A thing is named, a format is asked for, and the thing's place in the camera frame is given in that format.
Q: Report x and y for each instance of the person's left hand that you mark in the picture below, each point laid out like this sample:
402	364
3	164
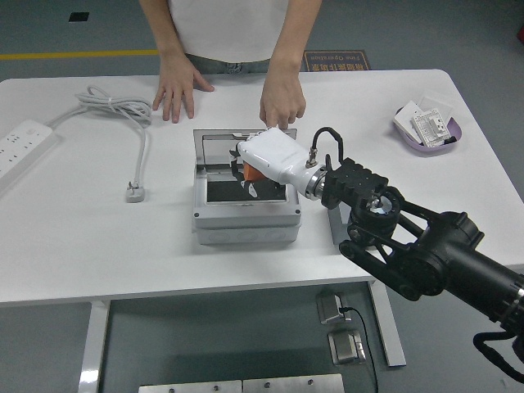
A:
284	96

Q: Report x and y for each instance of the person's left forearm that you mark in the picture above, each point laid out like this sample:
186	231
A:
292	32

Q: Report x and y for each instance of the metal floor socket box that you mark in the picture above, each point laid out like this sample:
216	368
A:
329	309
346	348

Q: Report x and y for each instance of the white table leg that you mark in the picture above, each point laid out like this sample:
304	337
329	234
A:
389	327
93	348

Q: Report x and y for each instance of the grey cube holder block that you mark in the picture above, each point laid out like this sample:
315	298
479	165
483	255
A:
336	225

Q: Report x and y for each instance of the person's right hand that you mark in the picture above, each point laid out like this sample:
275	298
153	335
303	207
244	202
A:
178	86

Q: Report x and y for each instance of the orange cylindrical battery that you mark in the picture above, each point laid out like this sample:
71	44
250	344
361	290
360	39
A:
250	172

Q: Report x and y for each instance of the grey plastic enclosure box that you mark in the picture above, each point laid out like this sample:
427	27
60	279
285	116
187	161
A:
245	223

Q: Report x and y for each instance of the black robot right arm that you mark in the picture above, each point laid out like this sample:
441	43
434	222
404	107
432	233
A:
450	254

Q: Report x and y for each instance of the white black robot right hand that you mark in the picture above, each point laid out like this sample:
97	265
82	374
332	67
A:
274	155

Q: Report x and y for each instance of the small black part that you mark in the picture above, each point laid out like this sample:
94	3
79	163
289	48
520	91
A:
450	141

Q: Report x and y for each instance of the white power strip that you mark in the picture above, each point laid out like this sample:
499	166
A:
20	143

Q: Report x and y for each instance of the person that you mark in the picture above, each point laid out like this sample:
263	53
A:
229	24

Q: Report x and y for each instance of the dark floor sign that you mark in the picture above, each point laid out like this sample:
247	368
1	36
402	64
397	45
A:
340	61

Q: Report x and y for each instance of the yellow floor tape line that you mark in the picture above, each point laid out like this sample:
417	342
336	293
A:
82	55

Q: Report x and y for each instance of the purple plastic tray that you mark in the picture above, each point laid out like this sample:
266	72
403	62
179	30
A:
430	150

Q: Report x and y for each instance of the grey metal plate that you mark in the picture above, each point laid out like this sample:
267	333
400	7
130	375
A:
292	385
190	387

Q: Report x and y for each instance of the black floor outlet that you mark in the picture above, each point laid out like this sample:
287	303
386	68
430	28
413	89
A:
79	17

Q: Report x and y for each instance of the white socket module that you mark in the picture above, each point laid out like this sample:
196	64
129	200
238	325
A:
430	129

